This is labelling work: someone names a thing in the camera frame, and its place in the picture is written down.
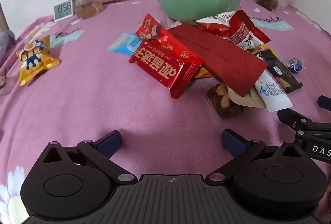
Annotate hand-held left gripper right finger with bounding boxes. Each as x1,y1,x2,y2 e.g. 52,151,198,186
204,129,311,185

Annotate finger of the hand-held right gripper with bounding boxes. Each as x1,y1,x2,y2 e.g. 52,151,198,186
318,95,331,108
277,108,331,136

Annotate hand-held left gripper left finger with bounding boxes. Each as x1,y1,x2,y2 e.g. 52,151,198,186
43,130,137,185

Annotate white tube-shaped packet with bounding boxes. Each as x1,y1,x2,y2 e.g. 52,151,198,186
249,70,294,112

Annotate dark red beige-ended packet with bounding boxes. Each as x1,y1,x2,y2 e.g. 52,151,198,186
169,23,269,108

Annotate green plastic bowl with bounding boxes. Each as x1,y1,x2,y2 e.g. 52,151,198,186
141,0,246,24

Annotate pink printed tablecloth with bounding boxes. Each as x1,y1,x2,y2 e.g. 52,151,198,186
0,0,331,224

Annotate clear wrapped nut bar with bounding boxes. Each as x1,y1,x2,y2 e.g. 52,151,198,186
207,83,246,120

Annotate black snack bar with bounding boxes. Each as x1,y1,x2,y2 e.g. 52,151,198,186
255,49,303,94

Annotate blue foil candy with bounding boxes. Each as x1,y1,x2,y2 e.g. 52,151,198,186
284,57,304,74

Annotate small yellow packet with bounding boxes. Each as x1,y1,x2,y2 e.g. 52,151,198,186
246,44,271,56

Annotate red gold lettered snack packet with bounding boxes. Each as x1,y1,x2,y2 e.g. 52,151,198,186
128,41,203,99

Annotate blue and white packet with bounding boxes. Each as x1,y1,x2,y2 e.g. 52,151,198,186
107,33,143,56

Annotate red and white snack packet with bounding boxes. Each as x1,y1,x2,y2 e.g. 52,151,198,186
195,10,271,50

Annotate yellow cartoon snack packet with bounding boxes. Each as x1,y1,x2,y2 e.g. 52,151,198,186
16,35,60,87

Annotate red floral snack packet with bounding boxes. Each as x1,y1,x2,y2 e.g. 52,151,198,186
135,14,203,63

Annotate small clear candy wrapper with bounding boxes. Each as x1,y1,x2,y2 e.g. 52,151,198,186
162,19,184,31

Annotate white digital clock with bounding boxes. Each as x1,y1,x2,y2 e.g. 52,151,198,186
54,0,74,22

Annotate grey cloth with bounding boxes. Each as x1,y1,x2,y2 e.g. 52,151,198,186
0,30,16,59

